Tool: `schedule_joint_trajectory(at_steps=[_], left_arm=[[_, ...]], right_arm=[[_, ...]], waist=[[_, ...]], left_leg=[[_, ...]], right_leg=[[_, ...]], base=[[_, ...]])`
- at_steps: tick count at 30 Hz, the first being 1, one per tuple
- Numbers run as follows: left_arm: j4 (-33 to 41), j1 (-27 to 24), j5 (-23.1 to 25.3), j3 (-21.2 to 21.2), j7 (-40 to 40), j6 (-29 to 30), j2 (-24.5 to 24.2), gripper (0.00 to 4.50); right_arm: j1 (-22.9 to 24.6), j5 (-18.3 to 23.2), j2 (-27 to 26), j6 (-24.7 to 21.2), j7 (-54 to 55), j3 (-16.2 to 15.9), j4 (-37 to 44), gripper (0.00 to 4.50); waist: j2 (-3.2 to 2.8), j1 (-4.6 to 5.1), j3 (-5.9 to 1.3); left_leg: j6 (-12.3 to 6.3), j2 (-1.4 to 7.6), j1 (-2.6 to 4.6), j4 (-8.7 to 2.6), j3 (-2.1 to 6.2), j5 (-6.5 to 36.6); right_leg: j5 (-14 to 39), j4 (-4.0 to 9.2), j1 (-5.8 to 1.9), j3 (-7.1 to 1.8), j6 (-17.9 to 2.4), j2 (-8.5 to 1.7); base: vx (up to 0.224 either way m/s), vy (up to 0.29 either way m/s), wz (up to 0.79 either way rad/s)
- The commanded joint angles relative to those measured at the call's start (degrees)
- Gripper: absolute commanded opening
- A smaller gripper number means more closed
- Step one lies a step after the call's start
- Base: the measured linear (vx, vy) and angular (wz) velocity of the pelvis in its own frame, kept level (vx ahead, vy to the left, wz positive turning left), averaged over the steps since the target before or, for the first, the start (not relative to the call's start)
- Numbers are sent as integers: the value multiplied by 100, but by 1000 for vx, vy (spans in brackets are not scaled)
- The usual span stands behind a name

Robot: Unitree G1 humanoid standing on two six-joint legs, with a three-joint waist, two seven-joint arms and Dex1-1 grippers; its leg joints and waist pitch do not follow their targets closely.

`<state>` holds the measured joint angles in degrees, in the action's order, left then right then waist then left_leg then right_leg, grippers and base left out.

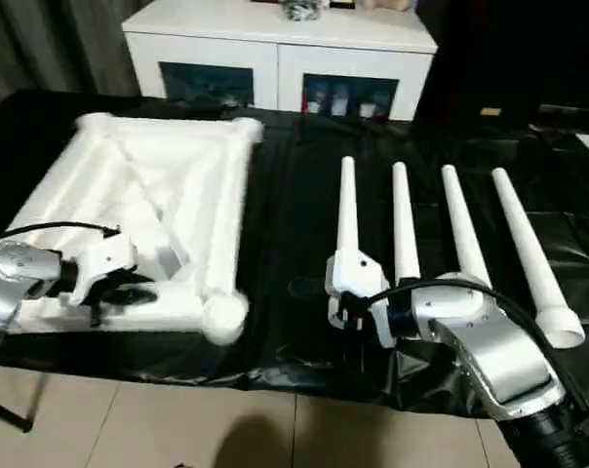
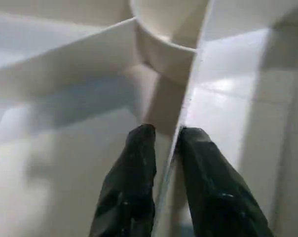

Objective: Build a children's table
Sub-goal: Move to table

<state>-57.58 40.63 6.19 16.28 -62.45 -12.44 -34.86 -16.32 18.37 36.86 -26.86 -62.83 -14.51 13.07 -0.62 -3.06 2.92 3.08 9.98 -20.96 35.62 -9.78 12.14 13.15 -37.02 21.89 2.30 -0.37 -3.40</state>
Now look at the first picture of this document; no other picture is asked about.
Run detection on white plastic table leg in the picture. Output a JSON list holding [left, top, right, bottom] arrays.
[[327, 155, 365, 329], [491, 167, 587, 351], [390, 161, 422, 289], [440, 164, 494, 292]]

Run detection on white plastic table top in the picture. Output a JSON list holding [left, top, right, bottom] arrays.
[[4, 111, 265, 348]]

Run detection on black mat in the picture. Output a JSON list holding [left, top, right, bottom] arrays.
[[0, 90, 589, 420]]

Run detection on grey curtain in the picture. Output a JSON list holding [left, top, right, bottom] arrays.
[[0, 0, 144, 118]]

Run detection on white cabinet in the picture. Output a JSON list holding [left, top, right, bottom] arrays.
[[121, 0, 440, 123]]

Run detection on glass bowl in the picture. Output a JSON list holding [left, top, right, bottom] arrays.
[[279, 0, 325, 23]]

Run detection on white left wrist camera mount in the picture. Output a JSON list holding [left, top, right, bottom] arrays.
[[59, 231, 138, 307]]

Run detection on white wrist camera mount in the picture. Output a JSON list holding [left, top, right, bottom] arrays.
[[59, 231, 138, 307], [326, 251, 392, 348]]

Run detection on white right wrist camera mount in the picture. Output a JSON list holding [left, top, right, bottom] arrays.
[[326, 251, 392, 348]]

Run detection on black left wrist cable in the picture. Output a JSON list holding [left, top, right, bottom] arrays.
[[1, 221, 123, 240]]

